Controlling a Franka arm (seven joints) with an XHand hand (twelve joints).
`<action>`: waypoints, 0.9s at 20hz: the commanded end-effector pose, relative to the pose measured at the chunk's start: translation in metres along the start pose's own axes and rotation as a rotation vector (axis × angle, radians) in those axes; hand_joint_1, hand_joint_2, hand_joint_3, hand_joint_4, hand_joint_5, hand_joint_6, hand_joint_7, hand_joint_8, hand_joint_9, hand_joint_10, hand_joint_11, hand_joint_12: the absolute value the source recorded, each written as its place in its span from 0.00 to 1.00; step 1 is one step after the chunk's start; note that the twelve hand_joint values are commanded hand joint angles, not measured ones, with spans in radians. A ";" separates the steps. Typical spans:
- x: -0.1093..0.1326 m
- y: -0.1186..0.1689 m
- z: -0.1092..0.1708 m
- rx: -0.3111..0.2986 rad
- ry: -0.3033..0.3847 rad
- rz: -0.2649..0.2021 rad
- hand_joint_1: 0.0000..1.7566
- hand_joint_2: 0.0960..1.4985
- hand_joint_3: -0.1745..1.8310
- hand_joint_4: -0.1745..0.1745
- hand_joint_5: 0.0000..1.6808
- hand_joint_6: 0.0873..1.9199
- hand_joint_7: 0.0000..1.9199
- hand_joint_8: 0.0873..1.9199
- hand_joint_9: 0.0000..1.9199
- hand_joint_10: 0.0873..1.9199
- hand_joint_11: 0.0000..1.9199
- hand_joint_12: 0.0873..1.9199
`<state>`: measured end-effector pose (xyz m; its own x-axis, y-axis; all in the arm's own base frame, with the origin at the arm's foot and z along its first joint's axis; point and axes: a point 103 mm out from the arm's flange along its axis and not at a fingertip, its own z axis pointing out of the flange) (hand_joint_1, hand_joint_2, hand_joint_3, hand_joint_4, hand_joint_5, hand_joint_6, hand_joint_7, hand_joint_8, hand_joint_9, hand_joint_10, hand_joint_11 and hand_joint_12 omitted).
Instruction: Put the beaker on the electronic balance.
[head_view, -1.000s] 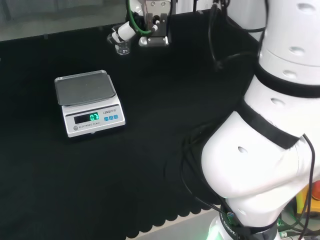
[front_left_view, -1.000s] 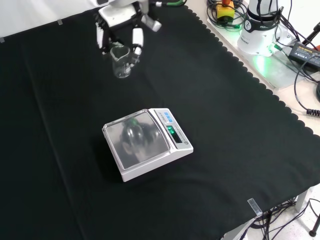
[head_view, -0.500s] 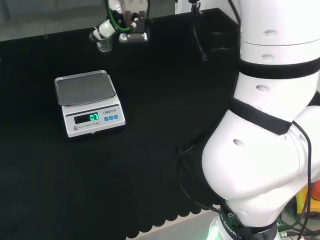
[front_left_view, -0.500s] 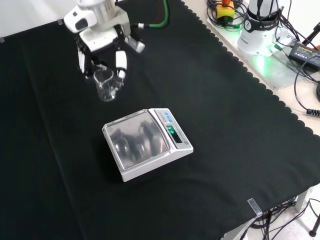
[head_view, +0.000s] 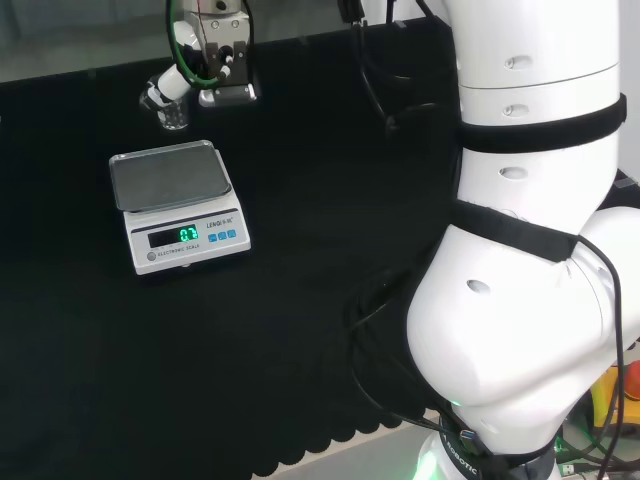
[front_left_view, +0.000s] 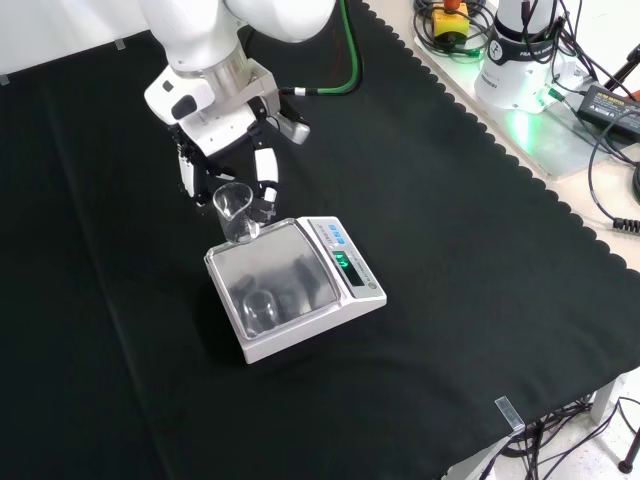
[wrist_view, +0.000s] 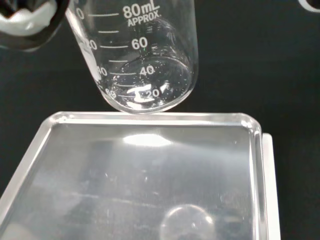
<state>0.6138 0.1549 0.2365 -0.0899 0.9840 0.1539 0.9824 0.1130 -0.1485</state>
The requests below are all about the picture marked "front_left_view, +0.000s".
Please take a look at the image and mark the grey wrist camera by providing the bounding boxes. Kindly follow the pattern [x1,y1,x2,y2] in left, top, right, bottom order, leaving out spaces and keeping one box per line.
[267,107,312,146]

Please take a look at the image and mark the yellow stop button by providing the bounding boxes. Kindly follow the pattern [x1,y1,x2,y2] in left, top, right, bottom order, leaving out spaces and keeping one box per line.
[432,0,471,42]

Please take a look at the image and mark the pale base board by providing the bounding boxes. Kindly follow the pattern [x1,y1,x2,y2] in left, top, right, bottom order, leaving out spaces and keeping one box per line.
[412,24,640,182]

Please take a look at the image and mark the black cables under table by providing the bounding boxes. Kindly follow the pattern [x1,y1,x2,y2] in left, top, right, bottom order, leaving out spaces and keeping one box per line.
[499,394,640,480]

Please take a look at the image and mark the black power adapter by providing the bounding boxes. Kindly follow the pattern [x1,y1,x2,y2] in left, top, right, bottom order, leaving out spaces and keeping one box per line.
[575,83,640,146]

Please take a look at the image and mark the black cloth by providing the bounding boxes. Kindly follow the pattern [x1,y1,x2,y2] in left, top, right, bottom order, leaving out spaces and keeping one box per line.
[0,0,640,480]

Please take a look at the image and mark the white electronic balance steel pan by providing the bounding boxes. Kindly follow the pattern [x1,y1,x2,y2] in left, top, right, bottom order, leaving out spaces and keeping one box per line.
[203,215,389,366]

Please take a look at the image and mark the black tripod leg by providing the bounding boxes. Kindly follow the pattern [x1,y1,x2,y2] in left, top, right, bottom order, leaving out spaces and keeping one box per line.
[618,424,640,474]

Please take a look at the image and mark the green cable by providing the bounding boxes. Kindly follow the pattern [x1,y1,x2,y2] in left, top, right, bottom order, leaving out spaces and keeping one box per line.
[277,0,363,97]

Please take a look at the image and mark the white table leg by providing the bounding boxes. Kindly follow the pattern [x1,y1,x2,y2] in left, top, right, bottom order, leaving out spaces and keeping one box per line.
[589,378,619,427]

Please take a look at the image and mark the black adapter cable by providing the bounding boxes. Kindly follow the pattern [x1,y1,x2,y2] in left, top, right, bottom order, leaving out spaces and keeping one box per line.
[587,112,640,232]

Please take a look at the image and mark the clear glass beaker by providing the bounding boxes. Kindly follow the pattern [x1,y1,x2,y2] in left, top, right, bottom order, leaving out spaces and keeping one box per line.
[212,182,261,245]

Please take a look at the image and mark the black tripod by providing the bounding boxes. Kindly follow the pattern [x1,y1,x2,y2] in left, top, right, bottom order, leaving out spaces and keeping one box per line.
[597,43,640,101]

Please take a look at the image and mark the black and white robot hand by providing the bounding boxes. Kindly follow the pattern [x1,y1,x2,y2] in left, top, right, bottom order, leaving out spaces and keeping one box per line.
[169,97,282,224]

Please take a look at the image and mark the black cable bundle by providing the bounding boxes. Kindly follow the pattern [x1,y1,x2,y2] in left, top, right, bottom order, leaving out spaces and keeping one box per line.
[412,0,496,62]

